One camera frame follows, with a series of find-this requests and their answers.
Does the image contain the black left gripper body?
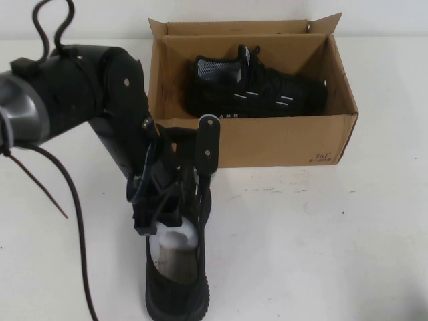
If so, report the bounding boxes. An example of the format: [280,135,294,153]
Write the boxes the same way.
[88,110,201,189]

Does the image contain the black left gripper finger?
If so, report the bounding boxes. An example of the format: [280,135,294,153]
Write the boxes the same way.
[196,113,223,177]

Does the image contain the black knit sneaker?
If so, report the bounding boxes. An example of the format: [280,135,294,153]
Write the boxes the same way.
[185,44,330,118]
[144,125,215,321]

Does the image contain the brown cardboard shoe box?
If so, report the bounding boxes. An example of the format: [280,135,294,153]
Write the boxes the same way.
[148,12,360,168]

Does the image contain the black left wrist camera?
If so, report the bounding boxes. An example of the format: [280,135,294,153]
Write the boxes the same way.
[126,173,183,237]

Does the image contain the black plastic cable tie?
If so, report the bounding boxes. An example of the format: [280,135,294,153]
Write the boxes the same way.
[0,112,69,219]

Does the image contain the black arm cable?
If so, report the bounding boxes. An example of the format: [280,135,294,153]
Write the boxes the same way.
[33,0,100,321]

